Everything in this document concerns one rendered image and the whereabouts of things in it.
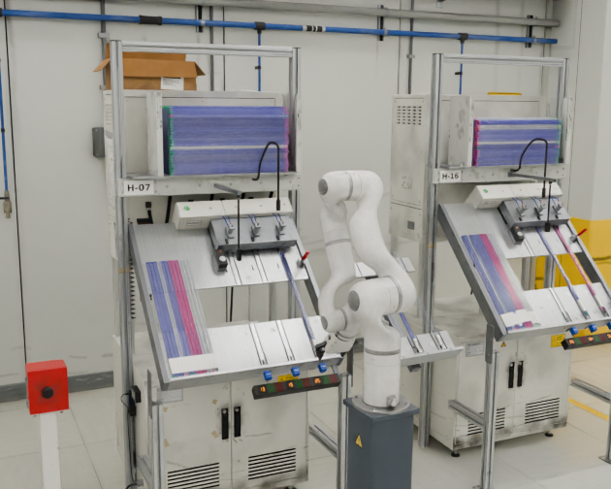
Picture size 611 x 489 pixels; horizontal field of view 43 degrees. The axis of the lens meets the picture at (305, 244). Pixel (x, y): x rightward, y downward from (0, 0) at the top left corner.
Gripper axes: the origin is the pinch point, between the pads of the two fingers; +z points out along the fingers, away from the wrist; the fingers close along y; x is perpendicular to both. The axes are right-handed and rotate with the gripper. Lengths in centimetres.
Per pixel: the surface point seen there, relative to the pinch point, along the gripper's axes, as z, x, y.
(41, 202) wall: 112, 174, -78
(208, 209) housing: 2, 73, -29
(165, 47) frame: -41, 120, -43
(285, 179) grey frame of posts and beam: -5, 81, 6
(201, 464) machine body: 66, -7, -38
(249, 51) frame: -41, 118, -9
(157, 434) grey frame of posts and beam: 25, -9, -62
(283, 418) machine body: 56, 2, -2
